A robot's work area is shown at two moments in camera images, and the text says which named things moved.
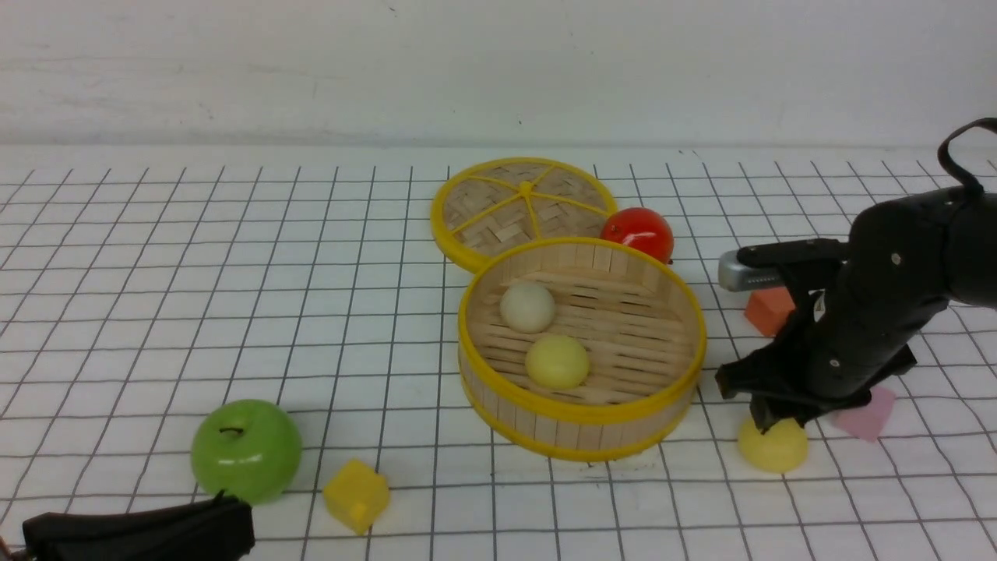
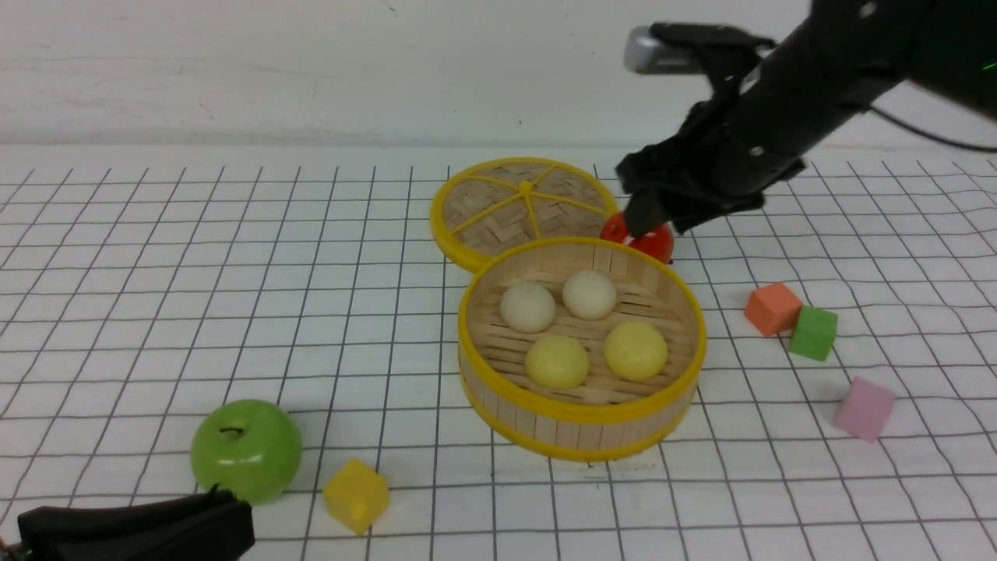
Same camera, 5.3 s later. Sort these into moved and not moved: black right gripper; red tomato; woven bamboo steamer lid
Moved: black right gripper
Not moved: woven bamboo steamer lid; red tomato
